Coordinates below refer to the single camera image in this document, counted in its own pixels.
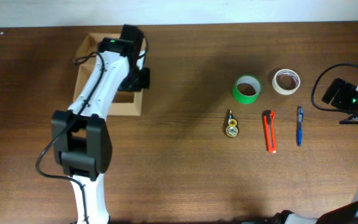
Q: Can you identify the blue ballpoint pen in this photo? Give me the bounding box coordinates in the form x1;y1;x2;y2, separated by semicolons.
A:
296;106;304;147

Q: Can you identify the brown cardboard box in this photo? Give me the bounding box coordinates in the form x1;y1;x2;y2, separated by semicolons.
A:
73;32;143;116

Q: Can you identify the white masking tape roll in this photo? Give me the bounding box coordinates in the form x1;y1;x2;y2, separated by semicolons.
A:
272;69;301;95

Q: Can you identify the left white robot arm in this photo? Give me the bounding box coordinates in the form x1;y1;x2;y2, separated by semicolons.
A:
46;25;150;223

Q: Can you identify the orange utility knife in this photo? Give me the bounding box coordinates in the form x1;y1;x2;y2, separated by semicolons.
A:
262;110;277;154

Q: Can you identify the green tape roll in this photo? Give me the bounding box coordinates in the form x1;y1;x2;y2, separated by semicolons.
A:
232;75;262;105

